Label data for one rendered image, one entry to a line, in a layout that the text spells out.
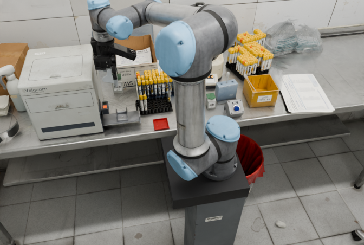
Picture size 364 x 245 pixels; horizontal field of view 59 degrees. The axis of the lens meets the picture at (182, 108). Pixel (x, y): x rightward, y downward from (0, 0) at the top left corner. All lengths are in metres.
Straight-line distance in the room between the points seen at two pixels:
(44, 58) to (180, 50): 0.86
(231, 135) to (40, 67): 0.81
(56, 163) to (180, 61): 1.63
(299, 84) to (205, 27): 1.11
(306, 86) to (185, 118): 1.03
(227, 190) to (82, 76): 0.70
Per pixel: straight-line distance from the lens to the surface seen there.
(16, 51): 1.82
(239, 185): 1.22
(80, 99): 1.35
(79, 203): 2.35
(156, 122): 1.49
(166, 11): 1.01
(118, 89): 1.35
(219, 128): 1.06
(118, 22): 1.06
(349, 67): 2.09
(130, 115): 1.48
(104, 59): 1.25
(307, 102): 1.70
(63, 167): 2.20
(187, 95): 0.82
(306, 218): 2.35
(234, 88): 1.58
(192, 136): 0.93
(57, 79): 1.33
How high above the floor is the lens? 1.92
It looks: 42 degrees down
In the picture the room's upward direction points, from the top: 1 degrees clockwise
